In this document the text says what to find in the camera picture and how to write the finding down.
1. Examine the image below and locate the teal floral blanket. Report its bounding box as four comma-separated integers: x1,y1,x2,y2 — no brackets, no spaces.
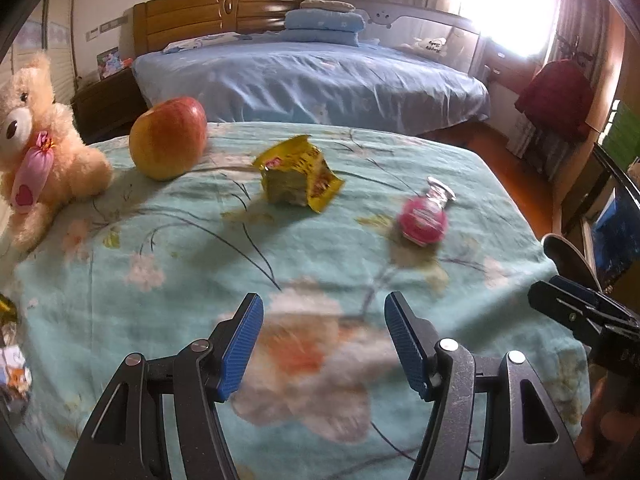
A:
0,121,592,480

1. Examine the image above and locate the wooden headboard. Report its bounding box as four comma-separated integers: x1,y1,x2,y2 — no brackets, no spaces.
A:
119,0,306,58

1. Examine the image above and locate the gold foil wrapper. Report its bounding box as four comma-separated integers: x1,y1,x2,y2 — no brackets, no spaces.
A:
0,294,19,327

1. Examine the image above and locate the dark wooden nightstand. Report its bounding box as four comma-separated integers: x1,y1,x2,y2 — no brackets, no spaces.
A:
70,67,149,144

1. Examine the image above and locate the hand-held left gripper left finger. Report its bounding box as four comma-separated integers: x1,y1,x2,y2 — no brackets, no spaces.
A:
64,292,265,480

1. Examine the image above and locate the colourful photo frame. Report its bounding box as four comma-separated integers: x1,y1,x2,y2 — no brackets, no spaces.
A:
96,47,132,81

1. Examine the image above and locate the grey bed guard rail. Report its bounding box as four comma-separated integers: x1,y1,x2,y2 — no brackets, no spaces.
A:
345,1,488,81

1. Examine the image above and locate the green board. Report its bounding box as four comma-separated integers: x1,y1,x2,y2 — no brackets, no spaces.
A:
605,100,640,166

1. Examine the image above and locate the white printed pillow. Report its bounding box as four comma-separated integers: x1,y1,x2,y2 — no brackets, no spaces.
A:
162,31,253,55

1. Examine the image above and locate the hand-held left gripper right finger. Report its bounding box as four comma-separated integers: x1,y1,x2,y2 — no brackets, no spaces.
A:
384,291,586,480

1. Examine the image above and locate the hanging red jacket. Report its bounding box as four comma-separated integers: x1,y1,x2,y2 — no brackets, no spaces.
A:
515,57,596,143

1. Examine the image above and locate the bed with blue sheet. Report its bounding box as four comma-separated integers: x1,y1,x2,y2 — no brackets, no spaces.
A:
132,35,491,137

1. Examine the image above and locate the white orange printed wrapper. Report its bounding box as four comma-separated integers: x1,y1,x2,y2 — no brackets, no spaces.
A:
0,344,32,414

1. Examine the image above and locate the yellow snack wrapper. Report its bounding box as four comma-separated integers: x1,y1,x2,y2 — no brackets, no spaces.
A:
252,135,346,215

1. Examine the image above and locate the dark flat screen television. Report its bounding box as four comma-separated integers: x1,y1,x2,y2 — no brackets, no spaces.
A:
592,142,640,291

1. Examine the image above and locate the black white-rimmed trash bin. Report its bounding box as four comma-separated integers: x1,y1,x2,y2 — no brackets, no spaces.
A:
542,234,603,293

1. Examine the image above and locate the cream plush teddy bear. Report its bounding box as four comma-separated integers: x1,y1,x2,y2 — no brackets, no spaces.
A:
0,52,115,253

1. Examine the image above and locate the wall socket panel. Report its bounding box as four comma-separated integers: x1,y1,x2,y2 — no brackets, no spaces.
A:
86,16,128,41

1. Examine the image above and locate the grey patterned pillow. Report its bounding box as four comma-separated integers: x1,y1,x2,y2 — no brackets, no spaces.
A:
300,0,356,13

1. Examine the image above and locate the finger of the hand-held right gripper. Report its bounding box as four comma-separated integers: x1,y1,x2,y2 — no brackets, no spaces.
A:
528,281,608,345
549,275,640,323

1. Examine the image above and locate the red yellow apple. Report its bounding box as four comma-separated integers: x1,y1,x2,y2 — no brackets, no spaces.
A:
129,96,208,182

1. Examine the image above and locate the person's right hand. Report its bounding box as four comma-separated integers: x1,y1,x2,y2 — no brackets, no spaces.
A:
575,371,640,467

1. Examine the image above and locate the folded blue quilt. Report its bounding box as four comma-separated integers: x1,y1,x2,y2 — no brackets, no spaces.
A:
284,8,366,47

